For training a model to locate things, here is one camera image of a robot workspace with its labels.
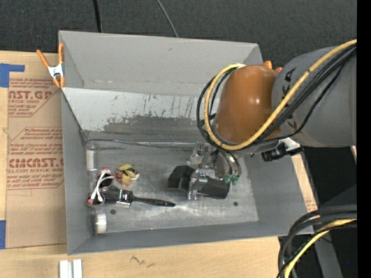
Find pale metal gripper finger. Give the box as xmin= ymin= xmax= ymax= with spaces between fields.
xmin=190 ymin=142 xmax=214 ymax=169
xmin=187 ymin=169 xmax=216 ymax=201

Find black angular block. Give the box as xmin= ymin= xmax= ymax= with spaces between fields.
xmin=167 ymin=164 xmax=231 ymax=200

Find grey metal bin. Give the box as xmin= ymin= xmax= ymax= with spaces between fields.
xmin=57 ymin=30 xmax=315 ymax=255

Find black cylinder on white bracket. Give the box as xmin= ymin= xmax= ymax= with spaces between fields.
xmin=260 ymin=142 xmax=303 ymax=162

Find black paintbrush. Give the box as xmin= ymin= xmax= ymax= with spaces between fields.
xmin=101 ymin=188 xmax=177 ymax=209

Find sunglasses with white cord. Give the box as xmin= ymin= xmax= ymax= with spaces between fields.
xmin=85 ymin=166 xmax=117 ymax=207

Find yellow and green toy food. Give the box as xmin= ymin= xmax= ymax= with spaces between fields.
xmin=115 ymin=163 xmax=140 ymax=188

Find white round cap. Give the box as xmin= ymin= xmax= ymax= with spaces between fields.
xmin=92 ymin=212 xmax=108 ymax=235

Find clear glass tube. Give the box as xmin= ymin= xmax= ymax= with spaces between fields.
xmin=85 ymin=141 xmax=100 ymax=174

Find brown cardboard board red print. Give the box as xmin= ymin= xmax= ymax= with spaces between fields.
xmin=0 ymin=50 xmax=68 ymax=250

